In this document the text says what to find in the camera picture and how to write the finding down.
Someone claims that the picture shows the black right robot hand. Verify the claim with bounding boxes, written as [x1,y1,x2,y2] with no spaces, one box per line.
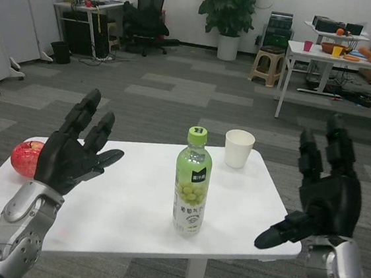
[253,106,371,260]

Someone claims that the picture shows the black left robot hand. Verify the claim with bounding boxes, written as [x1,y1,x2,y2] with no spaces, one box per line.
[32,83,132,203]

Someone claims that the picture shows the green grape juice bottle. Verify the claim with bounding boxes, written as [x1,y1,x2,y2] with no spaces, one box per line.
[168,124,217,240]

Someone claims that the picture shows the red apple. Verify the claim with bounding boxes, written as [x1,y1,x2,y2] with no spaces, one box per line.
[9,138,46,180]

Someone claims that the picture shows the black trash bin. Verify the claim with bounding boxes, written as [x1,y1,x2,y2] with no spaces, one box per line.
[48,39,74,66]

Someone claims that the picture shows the white paper cup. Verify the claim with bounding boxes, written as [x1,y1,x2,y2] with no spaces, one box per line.
[222,127,257,171]

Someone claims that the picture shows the black computer tower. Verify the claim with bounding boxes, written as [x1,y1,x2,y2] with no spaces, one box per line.
[58,9,114,60]

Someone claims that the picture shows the long white work table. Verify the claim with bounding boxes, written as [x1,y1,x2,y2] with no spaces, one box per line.
[272,39,371,129]

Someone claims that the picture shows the beige plastic stool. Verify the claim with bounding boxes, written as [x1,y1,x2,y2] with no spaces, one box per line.
[248,43,287,89]

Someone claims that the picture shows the white computer desk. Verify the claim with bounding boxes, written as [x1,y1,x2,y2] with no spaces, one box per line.
[48,0,127,61]

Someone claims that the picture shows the black office chair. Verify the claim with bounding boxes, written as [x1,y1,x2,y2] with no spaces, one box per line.
[118,0,185,61]

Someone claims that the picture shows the small white side table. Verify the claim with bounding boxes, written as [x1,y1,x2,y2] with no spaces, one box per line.
[302,19,371,50]

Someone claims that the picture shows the large black box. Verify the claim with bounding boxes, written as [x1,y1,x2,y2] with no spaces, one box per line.
[310,15,339,34]

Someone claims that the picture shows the stacked black equipment cases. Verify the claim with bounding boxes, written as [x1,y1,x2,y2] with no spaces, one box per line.
[261,10,297,55]

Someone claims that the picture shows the white plant pot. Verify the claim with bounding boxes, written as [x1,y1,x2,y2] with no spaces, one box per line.
[215,33,242,63]

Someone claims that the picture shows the green leafy plant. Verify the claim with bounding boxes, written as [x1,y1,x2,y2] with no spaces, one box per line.
[195,0,262,40]

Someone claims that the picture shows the yellow hanging strap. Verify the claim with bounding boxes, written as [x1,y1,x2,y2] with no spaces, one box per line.
[94,5,105,34]

